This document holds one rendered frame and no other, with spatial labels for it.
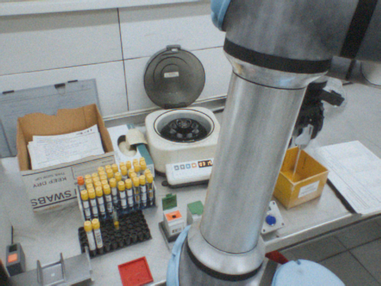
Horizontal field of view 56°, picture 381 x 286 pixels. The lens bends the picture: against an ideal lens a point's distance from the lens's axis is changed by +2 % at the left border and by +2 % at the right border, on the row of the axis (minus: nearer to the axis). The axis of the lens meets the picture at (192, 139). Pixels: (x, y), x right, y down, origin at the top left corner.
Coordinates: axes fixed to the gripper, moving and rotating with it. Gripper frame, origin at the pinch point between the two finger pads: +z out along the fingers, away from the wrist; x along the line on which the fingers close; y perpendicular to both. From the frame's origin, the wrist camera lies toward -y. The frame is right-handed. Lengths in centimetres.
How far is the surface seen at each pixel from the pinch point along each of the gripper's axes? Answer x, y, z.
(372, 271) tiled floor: 1, -73, 105
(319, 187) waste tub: 6.3, -4.4, 13.4
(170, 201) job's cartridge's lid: -2.7, 38.9, 7.6
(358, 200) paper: 13.1, -13.3, 16.1
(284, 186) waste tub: 3.3, 6.5, 11.0
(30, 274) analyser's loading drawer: -2, 73, 14
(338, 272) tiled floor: -6, -57, 105
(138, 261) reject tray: 3, 50, 17
